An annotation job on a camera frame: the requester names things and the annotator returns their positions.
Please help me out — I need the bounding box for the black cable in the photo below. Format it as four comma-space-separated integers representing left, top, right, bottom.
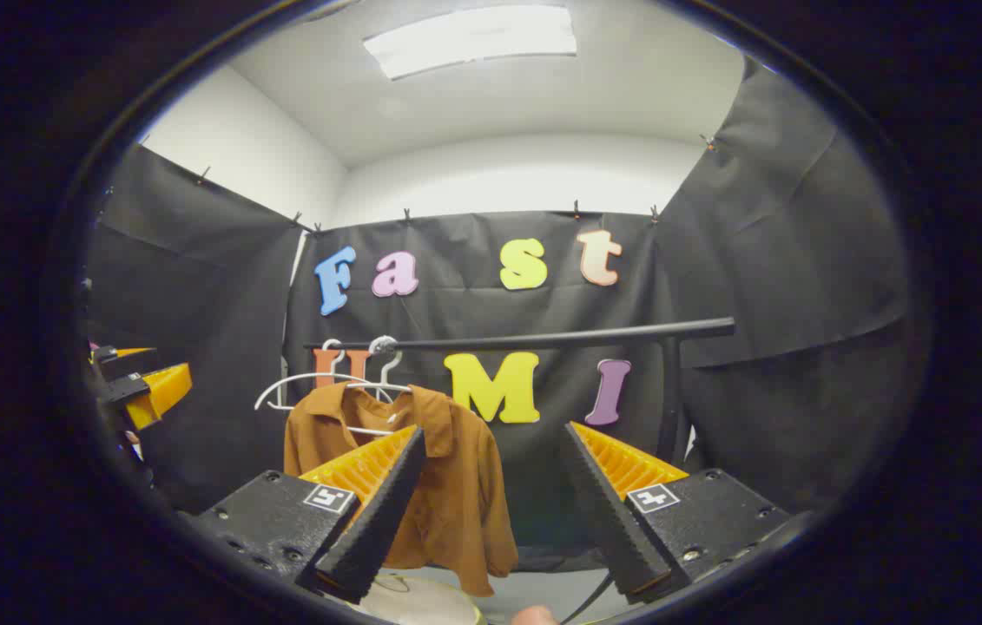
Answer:
560, 573, 615, 625

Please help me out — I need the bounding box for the white laundry hamper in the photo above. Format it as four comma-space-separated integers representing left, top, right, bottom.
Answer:
343, 573, 488, 625

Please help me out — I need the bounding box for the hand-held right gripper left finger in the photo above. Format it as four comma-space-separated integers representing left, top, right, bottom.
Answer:
192, 424, 428, 606

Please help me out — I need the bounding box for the white plastic hanger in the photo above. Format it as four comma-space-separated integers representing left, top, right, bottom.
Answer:
254, 339, 370, 413
343, 335, 413, 437

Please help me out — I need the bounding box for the black backdrop cloth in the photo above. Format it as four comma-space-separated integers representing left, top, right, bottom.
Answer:
87, 56, 913, 574

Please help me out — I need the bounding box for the ceiling light panel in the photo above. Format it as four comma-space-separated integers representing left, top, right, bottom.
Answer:
362, 4, 578, 82

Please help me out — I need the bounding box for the brown shirt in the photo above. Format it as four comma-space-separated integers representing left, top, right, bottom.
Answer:
284, 382, 519, 598

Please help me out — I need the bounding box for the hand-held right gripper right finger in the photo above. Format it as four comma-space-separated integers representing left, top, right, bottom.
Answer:
558, 421, 794, 607

